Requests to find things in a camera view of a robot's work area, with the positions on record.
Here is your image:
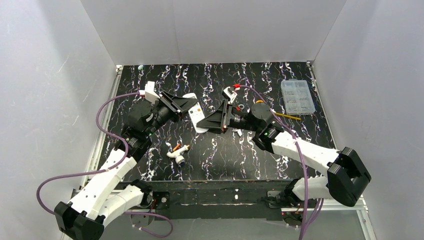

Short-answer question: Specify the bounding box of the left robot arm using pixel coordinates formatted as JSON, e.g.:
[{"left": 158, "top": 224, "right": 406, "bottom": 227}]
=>
[{"left": 54, "top": 91, "right": 199, "bottom": 240}]

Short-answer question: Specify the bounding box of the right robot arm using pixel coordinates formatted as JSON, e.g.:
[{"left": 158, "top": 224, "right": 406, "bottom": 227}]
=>
[{"left": 218, "top": 100, "right": 372, "bottom": 207}]

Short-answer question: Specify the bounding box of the white remote battery cover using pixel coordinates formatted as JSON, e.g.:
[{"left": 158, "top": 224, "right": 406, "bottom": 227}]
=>
[{"left": 233, "top": 129, "right": 243, "bottom": 137}]

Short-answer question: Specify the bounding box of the orange battery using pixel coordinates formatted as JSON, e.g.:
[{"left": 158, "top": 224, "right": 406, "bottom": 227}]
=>
[{"left": 172, "top": 143, "right": 181, "bottom": 152}]

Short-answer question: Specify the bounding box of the white plastic valve fitting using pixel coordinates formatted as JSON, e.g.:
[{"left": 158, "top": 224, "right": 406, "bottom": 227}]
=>
[{"left": 166, "top": 145, "right": 190, "bottom": 166}]

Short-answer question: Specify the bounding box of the clear plastic screw box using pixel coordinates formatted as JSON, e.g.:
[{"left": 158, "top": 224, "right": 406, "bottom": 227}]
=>
[{"left": 280, "top": 79, "right": 316, "bottom": 116}]

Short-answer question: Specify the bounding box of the red handled ratchet wrench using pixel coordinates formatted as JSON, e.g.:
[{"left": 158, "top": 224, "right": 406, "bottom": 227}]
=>
[{"left": 235, "top": 104, "right": 245, "bottom": 112}]

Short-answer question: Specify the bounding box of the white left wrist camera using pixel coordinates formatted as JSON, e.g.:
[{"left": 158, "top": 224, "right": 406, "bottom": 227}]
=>
[{"left": 138, "top": 81, "right": 160, "bottom": 104}]

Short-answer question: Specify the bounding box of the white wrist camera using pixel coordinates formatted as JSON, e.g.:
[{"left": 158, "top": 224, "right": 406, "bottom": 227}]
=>
[
  {"left": 222, "top": 84, "right": 241, "bottom": 104},
  {"left": 138, "top": 81, "right": 160, "bottom": 104}
]

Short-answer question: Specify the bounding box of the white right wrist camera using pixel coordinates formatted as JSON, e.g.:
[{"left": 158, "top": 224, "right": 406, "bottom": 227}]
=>
[{"left": 222, "top": 84, "right": 241, "bottom": 104}]

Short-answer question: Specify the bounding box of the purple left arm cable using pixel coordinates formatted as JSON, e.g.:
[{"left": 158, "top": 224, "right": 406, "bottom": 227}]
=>
[{"left": 35, "top": 92, "right": 174, "bottom": 238}]

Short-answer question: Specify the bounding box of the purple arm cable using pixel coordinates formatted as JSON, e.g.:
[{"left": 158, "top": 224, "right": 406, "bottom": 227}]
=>
[
  {"left": 238, "top": 85, "right": 325, "bottom": 240},
  {"left": 35, "top": 92, "right": 174, "bottom": 238}
]

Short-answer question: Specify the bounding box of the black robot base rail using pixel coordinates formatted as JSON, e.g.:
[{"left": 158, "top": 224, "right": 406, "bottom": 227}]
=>
[{"left": 124, "top": 180, "right": 303, "bottom": 224}]

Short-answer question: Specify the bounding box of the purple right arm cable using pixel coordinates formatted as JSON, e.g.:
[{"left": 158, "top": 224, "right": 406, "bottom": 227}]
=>
[{"left": 238, "top": 85, "right": 325, "bottom": 240}]

